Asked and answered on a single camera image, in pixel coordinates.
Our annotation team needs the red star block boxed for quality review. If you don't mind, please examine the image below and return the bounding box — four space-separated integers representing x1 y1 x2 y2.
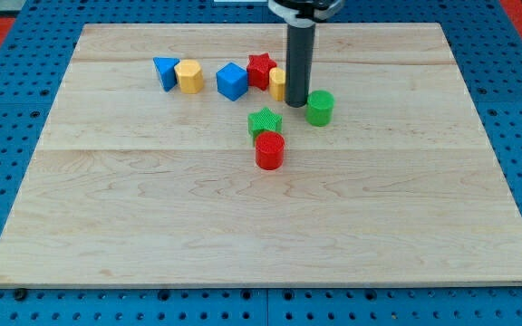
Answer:
246 53 277 91

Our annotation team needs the blue triangular prism block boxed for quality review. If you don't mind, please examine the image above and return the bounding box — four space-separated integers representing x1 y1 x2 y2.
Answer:
153 57 180 91

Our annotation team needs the yellow block behind rod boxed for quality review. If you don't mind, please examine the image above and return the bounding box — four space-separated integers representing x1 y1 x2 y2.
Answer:
269 67 285 101

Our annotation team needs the green cylinder block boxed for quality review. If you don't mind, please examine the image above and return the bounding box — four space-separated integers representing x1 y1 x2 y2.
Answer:
305 90 335 127

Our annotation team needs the yellow hexagonal block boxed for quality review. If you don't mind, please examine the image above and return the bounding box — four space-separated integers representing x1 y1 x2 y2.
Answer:
174 59 204 94

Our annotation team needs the red cylinder block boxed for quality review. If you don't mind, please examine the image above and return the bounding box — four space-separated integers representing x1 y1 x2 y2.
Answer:
255 131 285 170

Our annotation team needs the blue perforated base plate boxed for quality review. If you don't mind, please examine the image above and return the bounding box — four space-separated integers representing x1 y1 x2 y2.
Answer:
0 1 522 325

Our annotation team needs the green star block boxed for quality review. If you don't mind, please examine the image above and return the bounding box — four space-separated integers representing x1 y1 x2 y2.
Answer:
247 107 283 144

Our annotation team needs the blue cube block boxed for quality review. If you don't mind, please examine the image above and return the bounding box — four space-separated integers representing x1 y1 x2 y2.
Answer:
216 62 248 101

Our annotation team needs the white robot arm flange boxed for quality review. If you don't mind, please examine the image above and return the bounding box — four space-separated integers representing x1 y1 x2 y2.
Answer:
267 0 345 28

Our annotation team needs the light wooden board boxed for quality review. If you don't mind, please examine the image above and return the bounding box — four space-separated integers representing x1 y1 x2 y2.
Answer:
0 23 522 289

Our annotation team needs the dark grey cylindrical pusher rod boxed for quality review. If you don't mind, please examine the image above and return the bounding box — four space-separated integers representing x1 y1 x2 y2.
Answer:
285 25 315 108

